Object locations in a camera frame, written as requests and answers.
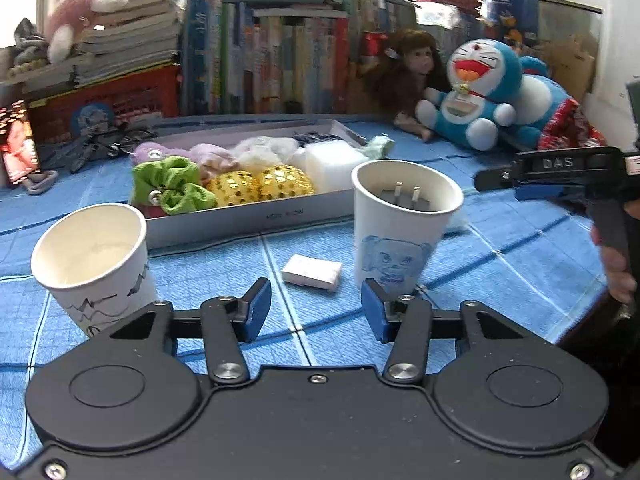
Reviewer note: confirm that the clear plastic bag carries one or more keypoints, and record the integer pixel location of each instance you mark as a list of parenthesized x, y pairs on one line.
[(442, 16)]

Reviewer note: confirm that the mint green lace scrunchie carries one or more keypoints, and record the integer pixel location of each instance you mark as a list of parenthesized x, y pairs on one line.
[(380, 146)]

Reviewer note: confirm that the dark plug charger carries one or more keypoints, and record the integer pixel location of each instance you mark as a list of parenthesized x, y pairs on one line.
[(405, 199)]

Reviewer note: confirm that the blue cat plush toy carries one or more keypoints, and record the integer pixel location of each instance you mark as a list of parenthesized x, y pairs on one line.
[(480, 90)]

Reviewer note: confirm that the dark blue patterned scrunchie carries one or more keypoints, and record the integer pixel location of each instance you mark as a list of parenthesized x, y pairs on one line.
[(315, 137)]

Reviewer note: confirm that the red plastic basket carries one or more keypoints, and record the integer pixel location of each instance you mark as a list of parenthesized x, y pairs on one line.
[(125, 100)]

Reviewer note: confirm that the red patterned bag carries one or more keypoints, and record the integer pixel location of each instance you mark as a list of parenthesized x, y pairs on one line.
[(570, 125)]

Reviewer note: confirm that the gold sequin plush toy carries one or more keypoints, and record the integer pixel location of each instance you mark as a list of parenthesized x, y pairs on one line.
[(260, 185)]

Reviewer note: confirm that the white fluffy pompom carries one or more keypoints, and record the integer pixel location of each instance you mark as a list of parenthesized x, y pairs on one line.
[(265, 152)]

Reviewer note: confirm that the lilac towel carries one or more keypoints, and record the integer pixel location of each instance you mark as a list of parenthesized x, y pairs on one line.
[(210, 156)]

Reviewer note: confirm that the stack of flat books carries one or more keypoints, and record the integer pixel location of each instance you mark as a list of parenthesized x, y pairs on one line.
[(130, 35)]

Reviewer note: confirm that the blue cartoon bag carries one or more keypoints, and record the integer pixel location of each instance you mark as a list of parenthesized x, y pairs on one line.
[(512, 7)]

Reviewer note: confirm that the paper cup with rabbit drawing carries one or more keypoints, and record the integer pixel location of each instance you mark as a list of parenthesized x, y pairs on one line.
[(90, 255)]

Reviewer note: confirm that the paper cup with blue drawing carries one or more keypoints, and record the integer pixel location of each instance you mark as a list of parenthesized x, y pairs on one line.
[(400, 230)]

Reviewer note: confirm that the small cream printed block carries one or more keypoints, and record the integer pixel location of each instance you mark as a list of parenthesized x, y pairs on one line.
[(312, 272)]

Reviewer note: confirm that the pink plush bunny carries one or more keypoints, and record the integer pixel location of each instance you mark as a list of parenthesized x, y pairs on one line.
[(75, 20)]

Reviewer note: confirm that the white foam block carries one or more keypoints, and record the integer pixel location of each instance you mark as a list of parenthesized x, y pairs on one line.
[(330, 165)]

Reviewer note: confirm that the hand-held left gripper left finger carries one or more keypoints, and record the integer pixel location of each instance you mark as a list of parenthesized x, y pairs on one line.
[(256, 310)]

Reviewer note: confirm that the brown cardboard piece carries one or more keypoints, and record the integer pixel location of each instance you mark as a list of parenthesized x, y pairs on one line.
[(570, 67)]

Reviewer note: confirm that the blue checkered tablecloth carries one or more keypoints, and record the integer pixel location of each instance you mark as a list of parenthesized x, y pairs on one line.
[(500, 260)]

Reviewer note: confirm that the black toy bicycle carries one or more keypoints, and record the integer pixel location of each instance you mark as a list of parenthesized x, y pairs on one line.
[(110, 147)]

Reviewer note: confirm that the grey plush toy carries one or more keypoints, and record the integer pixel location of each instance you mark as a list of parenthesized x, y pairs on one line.
[(30, 42)]

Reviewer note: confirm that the pink scrunchie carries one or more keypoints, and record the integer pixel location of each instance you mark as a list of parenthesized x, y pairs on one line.
[(147, 211)]

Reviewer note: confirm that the person's right hand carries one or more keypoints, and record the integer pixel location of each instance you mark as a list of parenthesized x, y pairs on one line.
[(619, 275)]

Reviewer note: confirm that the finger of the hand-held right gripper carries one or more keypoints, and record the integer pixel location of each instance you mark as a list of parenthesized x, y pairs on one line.
[(560, 165)]

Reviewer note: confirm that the brown haired doll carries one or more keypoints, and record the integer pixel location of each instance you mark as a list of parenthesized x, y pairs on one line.
[(405, 70)]

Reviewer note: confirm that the row of upright books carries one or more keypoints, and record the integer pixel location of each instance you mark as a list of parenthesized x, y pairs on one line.
[(300, 55)]

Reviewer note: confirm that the smartphone with lit screen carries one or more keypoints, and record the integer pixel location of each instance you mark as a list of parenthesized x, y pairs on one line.
[(17, 145)]

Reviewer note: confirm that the white cardboard box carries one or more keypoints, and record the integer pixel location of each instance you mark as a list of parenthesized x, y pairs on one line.
[(260, 220)]

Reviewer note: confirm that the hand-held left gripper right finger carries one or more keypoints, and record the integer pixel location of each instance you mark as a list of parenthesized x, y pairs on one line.
[(377, 310)]

